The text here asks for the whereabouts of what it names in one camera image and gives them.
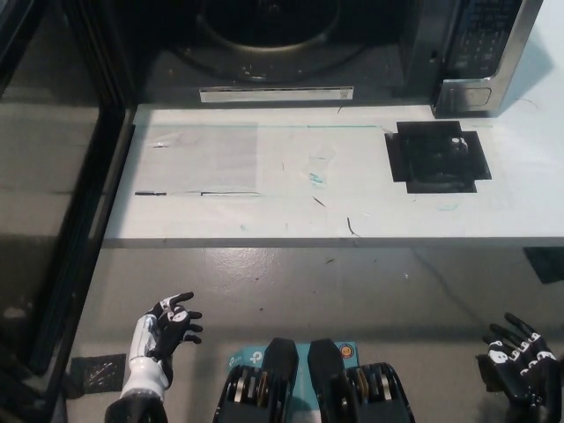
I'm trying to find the black floor tape patch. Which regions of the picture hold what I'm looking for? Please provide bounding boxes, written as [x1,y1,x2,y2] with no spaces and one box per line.
[474,352,508,393]
[70,352,127,395]

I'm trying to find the black robot legs and feet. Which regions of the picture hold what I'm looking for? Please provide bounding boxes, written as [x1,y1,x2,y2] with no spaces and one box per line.
[213,337,418,423]

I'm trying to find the black tape patch on table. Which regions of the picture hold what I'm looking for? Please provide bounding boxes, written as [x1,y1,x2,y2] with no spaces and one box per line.
[383,119,493,196]

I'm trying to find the white microwave label sticker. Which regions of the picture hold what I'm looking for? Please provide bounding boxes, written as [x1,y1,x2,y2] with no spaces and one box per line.
[198,85,356,104]

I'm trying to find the black floor mat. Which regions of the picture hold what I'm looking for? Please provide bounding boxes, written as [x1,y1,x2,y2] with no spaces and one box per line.
[523,246,564,286]

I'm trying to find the stainless steel Farberware microwave body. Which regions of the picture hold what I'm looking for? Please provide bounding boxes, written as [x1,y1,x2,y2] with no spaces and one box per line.
[65,0,545,119]

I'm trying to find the glass microwave turntable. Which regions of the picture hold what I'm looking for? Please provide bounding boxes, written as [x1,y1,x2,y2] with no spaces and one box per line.
[170,0,403,85]

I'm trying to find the silver microwave door release button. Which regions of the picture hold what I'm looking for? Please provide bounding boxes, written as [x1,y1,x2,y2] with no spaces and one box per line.
[442,85,493,112]

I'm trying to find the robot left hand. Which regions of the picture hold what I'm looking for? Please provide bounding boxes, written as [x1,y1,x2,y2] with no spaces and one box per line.
[119,291,204,394]

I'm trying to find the thin grey floor cable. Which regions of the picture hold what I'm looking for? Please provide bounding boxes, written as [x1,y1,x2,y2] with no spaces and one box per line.
[412,247,482,323]

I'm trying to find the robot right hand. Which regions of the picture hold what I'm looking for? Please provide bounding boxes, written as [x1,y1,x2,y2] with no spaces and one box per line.
[478,311,564,409]

